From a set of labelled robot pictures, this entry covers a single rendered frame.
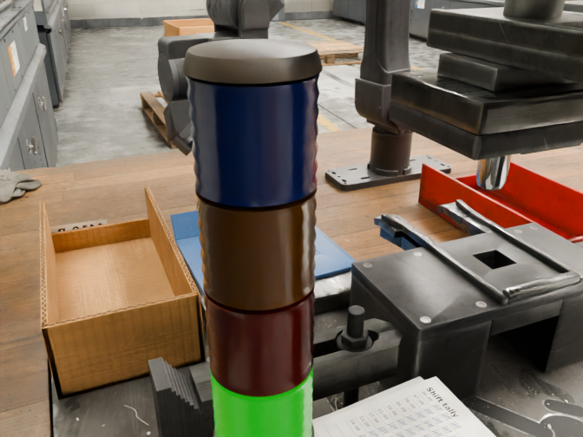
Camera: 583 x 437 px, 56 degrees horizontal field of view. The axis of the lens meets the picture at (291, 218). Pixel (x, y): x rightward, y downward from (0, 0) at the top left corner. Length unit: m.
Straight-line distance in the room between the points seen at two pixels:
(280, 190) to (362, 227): 0.57
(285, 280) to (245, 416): 0.06
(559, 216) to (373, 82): 0.31
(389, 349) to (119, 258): 0.37
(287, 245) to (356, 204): 0.62
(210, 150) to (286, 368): 0.08
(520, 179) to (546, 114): 0.43
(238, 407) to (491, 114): 0.23
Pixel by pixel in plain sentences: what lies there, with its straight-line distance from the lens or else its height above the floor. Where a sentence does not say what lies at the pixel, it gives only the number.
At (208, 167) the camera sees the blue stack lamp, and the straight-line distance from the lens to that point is 0.16.
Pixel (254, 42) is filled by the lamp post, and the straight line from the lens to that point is 0.16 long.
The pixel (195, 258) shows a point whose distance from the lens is 0.60.
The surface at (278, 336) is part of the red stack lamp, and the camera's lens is 0.18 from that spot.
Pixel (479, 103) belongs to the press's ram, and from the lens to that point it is 0.35.
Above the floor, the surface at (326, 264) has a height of 0.92.
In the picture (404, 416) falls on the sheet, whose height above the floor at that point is 0.95.
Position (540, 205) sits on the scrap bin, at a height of 0.92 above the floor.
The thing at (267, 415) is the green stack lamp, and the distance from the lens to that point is 0.20.
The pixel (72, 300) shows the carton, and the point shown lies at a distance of 0.60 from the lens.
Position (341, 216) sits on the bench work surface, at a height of 0.90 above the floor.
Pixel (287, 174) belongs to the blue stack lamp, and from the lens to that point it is 0.15.
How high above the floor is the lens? 1.22
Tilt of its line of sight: 26 degrees down
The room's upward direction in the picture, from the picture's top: straight up
